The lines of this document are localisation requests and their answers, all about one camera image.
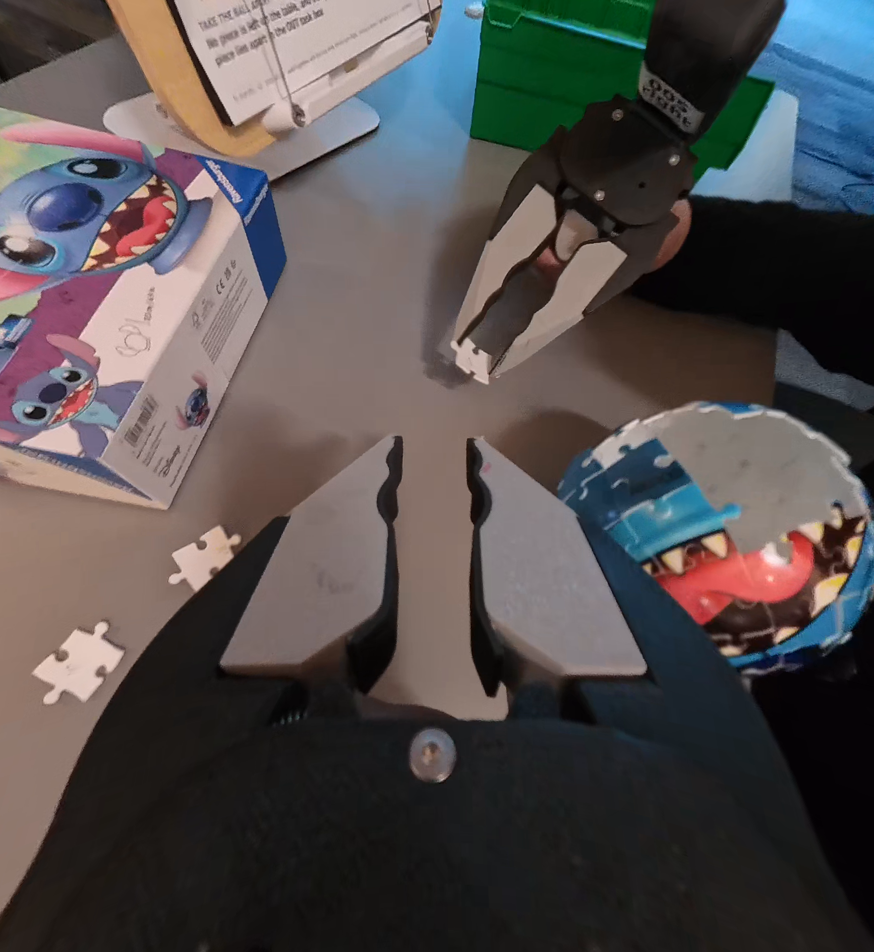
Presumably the person's right hand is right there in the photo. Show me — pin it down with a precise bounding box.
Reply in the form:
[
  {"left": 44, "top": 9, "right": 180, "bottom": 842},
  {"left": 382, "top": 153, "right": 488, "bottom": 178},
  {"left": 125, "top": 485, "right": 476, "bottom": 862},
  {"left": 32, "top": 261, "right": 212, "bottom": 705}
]
[{"left": 533, "top": 195, "right": 696, "bottom": 275}]

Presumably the green plastic bin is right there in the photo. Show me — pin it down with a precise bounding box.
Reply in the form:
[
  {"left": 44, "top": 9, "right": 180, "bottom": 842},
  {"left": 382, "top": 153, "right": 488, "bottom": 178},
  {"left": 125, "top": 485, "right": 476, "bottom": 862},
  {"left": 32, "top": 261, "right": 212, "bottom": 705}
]
[{"left": 470, "top": 0, "right": 776, "bottom": 176}]

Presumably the person's dark clothing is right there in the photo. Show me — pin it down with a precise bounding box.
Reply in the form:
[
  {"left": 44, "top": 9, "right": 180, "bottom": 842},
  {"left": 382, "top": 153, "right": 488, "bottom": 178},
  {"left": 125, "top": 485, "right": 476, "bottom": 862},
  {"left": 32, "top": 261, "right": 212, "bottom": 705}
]
[{"left": 749, "top": 383, "right": 874, "bottom": 952}]

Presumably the blue puzzle ball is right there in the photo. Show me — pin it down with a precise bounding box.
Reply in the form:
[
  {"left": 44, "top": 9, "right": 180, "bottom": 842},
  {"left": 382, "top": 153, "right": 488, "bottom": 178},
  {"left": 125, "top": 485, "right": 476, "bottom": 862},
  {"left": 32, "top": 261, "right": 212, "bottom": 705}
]
[{"left": 558, "top": 402, "right": 874, "bottom": 674}]

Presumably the white puzzle piece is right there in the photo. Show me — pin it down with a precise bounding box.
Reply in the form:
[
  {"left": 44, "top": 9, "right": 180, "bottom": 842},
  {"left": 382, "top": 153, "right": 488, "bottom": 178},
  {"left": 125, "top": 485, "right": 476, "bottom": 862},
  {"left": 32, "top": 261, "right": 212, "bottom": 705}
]
[
  {"left": 168, "top": 524, "right": 243, "bottom": 592},
  {"left": 450, "top": 338, "right": 493, "bottom": 385},
  {"left": 32, "top": 621, "right": 127, "bottom": 706}
]

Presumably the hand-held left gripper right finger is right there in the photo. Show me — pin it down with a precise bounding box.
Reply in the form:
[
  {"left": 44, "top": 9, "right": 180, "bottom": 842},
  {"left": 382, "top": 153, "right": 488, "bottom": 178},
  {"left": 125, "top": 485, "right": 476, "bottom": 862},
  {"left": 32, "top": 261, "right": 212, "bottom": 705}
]
[{"left": 465, "top": 436, "right": 649, "bottom": 700}]

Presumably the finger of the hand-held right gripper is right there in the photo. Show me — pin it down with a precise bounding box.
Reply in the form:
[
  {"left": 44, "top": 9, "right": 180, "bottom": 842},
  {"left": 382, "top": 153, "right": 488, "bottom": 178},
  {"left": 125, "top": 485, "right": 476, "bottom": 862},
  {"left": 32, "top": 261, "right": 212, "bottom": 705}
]
[
  {"left": 453, "top": 184, "right": 560, "bottom": 354},
  {"left": 487, "top": 210, "right": 629, "bottom": 378}
]

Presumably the cartoon printed puzzle box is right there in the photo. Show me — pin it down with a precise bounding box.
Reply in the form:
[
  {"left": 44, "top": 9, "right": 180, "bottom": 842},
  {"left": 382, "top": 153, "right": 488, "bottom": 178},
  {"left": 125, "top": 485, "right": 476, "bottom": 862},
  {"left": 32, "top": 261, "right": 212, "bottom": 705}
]
[{"left": 0, "top": 97, "right": 289, "bottom": 512}]

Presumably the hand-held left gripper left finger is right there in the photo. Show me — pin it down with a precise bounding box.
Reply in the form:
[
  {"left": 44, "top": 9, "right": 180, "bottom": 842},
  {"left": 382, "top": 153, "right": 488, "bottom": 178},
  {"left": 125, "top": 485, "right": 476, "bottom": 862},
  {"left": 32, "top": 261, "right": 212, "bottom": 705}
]
[{"left": 218, "top": 435, "right": 406, "bottom": 696}]

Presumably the person's right forearm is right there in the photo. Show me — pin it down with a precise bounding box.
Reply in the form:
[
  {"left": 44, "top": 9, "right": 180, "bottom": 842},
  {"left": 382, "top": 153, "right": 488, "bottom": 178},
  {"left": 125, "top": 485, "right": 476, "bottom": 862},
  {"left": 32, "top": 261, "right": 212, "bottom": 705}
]
[{"left": 630, "top": 195, "right": 874, "bottom": 395}]

